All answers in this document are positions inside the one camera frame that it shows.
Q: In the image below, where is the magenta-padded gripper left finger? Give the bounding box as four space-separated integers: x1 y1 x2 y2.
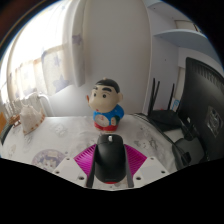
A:
53 144 100 189

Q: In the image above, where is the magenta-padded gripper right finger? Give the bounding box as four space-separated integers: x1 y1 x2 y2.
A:
123 144 170 189

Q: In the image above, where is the black computer mouse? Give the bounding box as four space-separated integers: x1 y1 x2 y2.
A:
94 133 128 185

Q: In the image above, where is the white printed tablecloth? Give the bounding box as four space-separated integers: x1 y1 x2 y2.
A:
0 114 188 191

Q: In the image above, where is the black router with antennas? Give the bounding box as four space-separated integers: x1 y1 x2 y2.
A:
146 77 183 133

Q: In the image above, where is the cartoon boy figurine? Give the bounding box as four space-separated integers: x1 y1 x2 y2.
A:
86 77 125 133

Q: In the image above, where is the black computer monitor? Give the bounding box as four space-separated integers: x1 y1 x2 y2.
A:
173 56 224 168

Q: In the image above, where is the wooden rack with glasses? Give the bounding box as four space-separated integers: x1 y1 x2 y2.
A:
6 99 23 127

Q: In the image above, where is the orange wooden chair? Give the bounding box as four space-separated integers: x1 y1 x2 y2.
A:
0 111 8 135

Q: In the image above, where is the white star-print curtain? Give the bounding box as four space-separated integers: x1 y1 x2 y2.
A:
0 0 88 111

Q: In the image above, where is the white wall shelf unit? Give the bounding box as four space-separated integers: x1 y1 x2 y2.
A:
143 0 219 53

